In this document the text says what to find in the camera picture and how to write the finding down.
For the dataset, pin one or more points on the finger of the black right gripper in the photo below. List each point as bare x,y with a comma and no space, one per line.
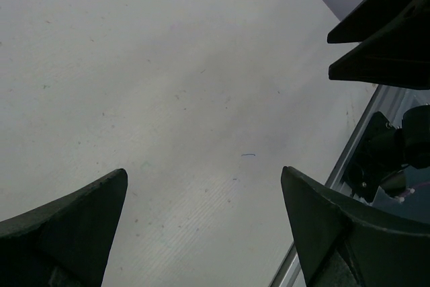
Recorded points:
365,20
396,55

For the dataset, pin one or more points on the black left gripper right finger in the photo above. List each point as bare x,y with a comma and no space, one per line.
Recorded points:
343,242

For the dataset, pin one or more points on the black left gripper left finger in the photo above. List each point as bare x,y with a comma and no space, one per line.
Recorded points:
65,242

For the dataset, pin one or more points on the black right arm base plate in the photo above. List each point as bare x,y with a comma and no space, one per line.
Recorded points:
379,153

